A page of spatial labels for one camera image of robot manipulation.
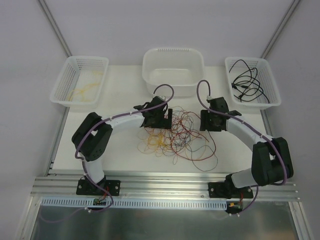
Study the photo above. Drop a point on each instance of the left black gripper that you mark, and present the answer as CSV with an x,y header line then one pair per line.
x,y
164,122

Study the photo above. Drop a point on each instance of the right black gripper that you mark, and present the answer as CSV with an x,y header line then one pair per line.
x,y
206,122

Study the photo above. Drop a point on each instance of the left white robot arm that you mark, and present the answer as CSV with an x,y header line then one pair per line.
x,y
92,136

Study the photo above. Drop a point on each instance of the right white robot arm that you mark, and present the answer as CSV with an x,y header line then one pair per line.
x,y
271,162

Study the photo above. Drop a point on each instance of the right white perforated basket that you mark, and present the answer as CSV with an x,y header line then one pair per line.
x,y
251,83

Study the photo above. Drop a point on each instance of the white perforated basket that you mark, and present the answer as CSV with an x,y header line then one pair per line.
x,y
251,83
80,82

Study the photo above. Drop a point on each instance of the white centre plastic tub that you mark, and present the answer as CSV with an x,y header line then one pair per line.
x,y
181,68

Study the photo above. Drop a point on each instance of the left white perforated basket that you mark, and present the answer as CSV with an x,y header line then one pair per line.
x,y
80,82

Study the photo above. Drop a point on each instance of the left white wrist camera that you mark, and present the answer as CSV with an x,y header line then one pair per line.
x,y
162,97

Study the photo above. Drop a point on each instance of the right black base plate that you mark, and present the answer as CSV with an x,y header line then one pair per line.
x,y
221,190

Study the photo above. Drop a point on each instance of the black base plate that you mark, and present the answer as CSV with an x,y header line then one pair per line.
x,y
221,190
86,188

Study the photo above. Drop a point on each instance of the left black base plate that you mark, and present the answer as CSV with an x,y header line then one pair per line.
x,y
86,188

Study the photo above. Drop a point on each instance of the right aluminium frame post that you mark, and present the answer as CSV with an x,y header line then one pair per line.
x,y
292,8

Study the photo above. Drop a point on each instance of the aluminium frame post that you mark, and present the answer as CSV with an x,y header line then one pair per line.
x,y
55,27
292,8

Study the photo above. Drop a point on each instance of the white slotted cable duct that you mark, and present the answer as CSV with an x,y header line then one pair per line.
x,y
82,202

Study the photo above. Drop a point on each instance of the aluminium mounting rail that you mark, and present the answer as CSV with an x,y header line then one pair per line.
x,y
156,185

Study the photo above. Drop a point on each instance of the left aluminium frame post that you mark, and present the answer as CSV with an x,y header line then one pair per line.
x,y
55,27

